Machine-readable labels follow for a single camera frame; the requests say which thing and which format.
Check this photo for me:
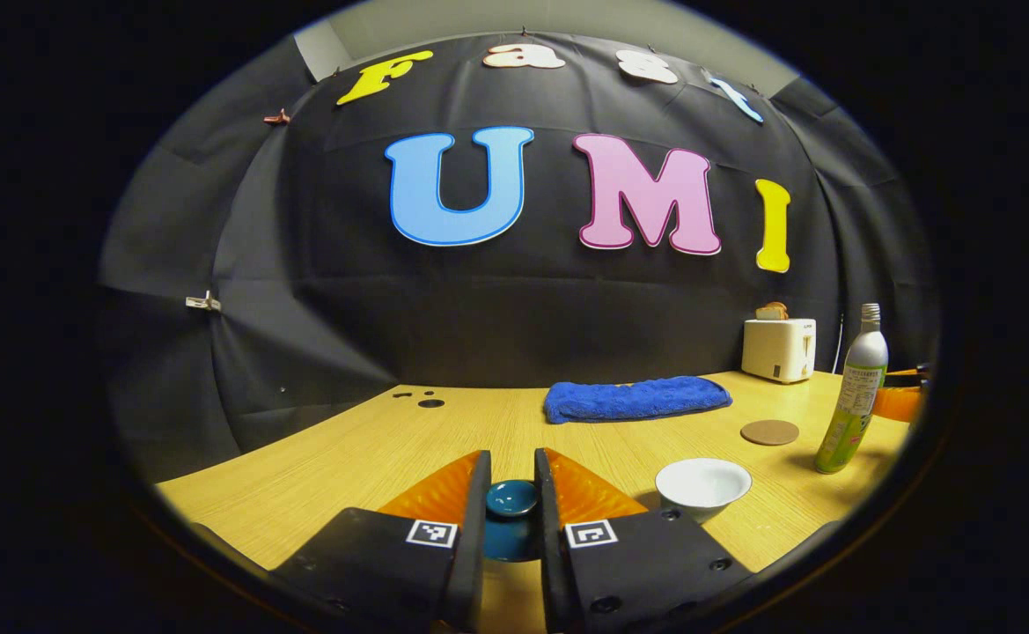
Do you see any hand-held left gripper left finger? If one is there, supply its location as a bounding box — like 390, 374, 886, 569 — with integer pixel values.
269, 450, 492, 633

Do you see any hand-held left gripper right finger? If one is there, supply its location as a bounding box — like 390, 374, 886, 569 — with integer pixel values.
533, 447, 754, 634

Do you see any silver green water bottle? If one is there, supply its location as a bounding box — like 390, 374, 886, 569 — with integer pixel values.
813, 303, 890, 475

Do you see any teal teacup lid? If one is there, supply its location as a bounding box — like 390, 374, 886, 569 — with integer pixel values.
483, 479, 540, 563

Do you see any round brown coaster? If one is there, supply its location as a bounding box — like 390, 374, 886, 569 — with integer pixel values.
740, 419, 801, 446

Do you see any teal and white teacup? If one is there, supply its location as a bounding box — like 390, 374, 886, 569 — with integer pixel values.
655, 458, 753, 524

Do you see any white toaster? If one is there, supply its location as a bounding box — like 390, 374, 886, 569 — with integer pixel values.
741, 318, 818, 385

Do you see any blue towel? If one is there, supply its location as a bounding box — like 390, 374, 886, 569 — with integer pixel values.
543, 376, 733, 425

